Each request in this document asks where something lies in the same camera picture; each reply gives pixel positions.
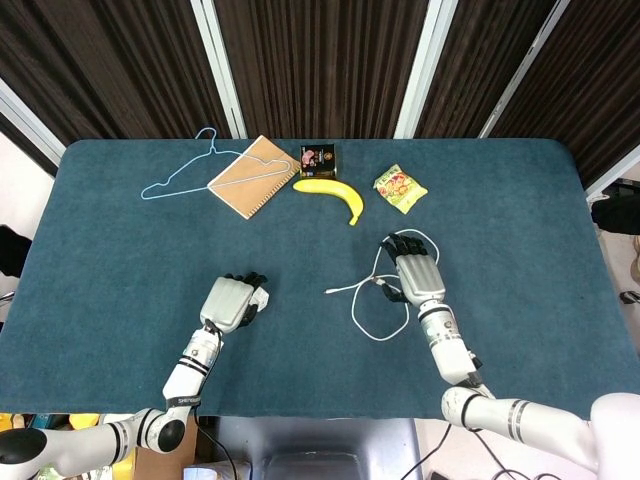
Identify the dark brown slatted panel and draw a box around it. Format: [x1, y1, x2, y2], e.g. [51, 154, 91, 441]
[416, 0, 559, 140]
[0, 0, 235, 175]
[492, 0, 640, 187]
[213, 0, 432, 141]

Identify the white partition post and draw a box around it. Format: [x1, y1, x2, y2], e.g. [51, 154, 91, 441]
[191, 0, 247, 140]
[478, 0, 571, 140]
[0, 78, 67, 177]
[584, 144, 640, 197]
[393, 0, 456, 140]

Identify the grey robot torso base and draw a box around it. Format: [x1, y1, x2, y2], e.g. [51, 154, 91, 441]
[199, 417, 419, 480]

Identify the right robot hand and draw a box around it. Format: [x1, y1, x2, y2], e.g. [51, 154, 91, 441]
[377, 232, 448, 307]

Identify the yellow banana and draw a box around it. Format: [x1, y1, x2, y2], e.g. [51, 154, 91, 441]
[292, 178, 365, 227]

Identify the cardboard box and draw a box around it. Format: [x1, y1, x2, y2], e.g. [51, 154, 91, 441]
[133, 424, 197, 480]

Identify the white cable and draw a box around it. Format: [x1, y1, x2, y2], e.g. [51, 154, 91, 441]
[324, 228, 441, 343]

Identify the black printed box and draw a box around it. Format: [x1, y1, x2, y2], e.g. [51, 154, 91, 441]
[299, 143, 339, 181]

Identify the light blue wire hanger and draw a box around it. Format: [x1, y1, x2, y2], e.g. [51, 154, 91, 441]
[140, 127, 291, 201]

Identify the brown spiral notebook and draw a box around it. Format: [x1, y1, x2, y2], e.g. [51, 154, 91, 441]
[207, 135, 301, 221]

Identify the black object beside table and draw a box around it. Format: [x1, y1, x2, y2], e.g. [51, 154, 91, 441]
[0, 224, 34, 279]
[592, 179, 640, 234]

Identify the yellow snack packet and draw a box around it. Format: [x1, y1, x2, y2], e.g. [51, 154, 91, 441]
[372, 164, 429, 216]

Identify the blue table cloth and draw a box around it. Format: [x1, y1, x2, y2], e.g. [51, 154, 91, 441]
[0, 138, 640, 419]

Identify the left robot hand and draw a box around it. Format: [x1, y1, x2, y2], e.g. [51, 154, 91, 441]
[198, 272, 271, 335]

